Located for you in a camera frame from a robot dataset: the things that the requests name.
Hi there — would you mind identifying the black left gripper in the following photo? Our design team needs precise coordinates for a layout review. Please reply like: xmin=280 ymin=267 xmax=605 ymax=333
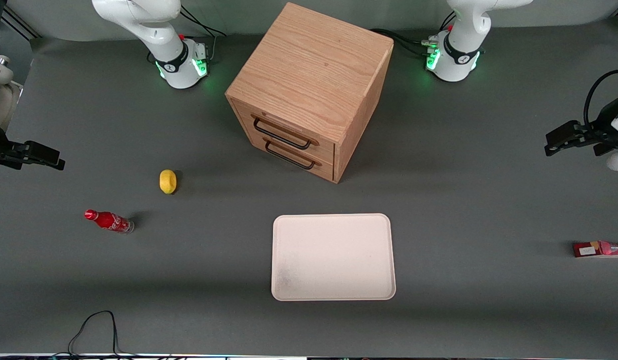
xmin=545 ymin=94 xmax=618 ymax=157

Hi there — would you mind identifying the red cookie box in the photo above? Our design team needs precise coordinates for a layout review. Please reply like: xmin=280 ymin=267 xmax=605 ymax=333
xmin=572 ymin=240 xmax=618 ymax=259

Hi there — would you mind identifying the white rectangular tray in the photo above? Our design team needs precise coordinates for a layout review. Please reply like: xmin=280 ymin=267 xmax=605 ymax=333
xmin=271 ymin=213 xmax=397 ymax=302

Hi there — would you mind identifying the red cola bottle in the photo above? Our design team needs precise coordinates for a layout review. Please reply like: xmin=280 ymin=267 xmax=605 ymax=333
xmin=84 ymin=209 xmax=135 ymax=235

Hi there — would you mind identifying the yellow lemon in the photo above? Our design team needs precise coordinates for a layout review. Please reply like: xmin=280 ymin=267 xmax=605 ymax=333
xmin=159 ymin=169 xmax=178 ymax=195

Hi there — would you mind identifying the wooden two-drawer cabinet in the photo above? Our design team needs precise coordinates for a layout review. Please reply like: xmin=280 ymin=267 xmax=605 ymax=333
xmin=225 ymin=2 xmax=395 ymax=184

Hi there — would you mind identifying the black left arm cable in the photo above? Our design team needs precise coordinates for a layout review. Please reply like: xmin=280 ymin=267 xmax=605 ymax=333
xmin=583 ymin=69 xmax=618 ymax=126

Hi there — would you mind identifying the thin black loose cable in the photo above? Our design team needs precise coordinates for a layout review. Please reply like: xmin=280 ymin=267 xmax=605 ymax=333
xmin=51 ymin=310 xmax=172 ymax=359

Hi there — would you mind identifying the black drawer handle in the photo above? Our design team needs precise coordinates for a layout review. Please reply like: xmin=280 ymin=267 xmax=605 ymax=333
xmin=264 ymin=139 xmax=317 ymax=171
xmin=252 ymin=116 xmax=313 ymax=151

